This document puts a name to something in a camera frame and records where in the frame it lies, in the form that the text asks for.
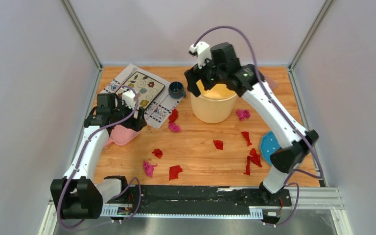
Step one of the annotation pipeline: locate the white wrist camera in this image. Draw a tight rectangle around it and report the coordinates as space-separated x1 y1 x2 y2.
188 41 212 69
121 90 138 109

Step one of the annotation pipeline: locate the aluminium frame post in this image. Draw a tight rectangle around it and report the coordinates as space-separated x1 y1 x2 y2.
60 0 103 71
288 0 335 71

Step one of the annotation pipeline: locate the patterned white placemat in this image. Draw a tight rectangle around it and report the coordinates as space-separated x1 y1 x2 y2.
99 64 182 129

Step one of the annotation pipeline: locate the red paper scrap front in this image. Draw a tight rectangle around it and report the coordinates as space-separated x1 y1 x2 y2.
168 165 183 180

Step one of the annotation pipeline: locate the magenta paper scrap by placemat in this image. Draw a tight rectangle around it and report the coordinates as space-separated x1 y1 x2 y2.
168 122 182 133

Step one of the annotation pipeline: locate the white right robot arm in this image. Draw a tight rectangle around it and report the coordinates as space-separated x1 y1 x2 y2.
185 42 319 205

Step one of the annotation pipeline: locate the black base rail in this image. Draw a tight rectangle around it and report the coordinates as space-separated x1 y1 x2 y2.
103 185 292 216

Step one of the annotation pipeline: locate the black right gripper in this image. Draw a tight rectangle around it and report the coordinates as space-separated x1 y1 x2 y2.
186 52 228 96

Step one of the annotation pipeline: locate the aluminium frame post right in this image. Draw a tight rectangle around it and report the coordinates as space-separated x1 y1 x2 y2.
288 0 335 71

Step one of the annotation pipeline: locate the red paper scrap long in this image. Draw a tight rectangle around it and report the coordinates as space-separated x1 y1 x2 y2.
243 148 262 175

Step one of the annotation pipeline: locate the pink dustpan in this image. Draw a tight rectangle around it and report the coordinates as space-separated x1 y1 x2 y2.
104 125 141 146

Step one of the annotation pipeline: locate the floral square plate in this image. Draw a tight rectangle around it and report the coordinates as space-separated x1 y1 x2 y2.
115 71 165 108

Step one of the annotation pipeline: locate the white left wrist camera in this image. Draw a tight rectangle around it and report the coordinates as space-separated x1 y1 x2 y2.
121 90 138 109

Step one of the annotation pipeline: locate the red paper scrap centre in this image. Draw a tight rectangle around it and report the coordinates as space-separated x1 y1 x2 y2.
213 140 224 150

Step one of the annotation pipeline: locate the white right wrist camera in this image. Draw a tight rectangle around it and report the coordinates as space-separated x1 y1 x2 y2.
188 41 212 69

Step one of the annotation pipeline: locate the blue polka dot plate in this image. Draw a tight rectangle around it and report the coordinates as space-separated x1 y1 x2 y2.
260 131 281 165

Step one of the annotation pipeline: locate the red paper scrap right strip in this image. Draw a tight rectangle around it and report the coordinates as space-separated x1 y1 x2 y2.
241 131 252 146

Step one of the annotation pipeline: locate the magenta crumpled paper scrap right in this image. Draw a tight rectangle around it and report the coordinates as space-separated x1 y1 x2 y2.
235 109 251 121

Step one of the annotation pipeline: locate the aluminium frame post left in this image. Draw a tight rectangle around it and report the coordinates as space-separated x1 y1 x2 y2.
60 0 103 71

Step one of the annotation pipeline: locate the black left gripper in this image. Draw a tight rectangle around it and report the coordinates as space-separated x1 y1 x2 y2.
111 98 147 132

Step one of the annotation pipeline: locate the red paper scrap by placemat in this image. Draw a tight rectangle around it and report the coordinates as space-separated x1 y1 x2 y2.
168 108 179 123

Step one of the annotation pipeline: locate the magenta paper scrap front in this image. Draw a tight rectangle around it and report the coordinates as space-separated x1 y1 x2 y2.
143 161 158 178

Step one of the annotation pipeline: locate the red paper scrap small left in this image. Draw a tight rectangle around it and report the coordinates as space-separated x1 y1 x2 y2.
152 149 163 159

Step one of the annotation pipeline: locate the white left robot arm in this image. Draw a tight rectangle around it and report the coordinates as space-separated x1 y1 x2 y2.
50 89 147 220

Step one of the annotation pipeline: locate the dark blue cup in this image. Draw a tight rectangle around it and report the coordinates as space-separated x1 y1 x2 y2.
168 81 186 99

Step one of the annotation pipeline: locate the cream plastic bucket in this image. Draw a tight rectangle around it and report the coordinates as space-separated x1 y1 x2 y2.
190 81 238 124

